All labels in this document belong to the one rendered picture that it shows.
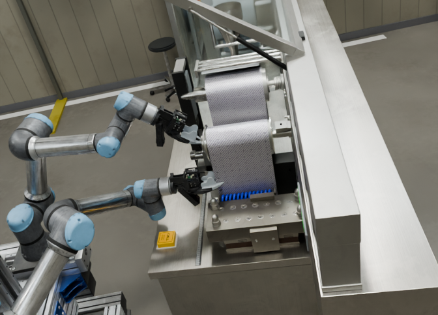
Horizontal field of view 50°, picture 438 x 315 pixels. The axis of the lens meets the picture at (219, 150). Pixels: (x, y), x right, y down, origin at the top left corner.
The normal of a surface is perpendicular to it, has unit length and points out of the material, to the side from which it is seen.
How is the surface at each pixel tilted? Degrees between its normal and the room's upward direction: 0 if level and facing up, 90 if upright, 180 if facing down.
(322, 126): 0
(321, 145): 0
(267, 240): 90
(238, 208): 0
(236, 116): 92
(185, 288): 90
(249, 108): 92
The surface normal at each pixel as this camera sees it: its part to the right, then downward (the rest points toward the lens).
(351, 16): 0.08, 0.56
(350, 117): -0.18, -0.80
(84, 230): 0.80, 0.15
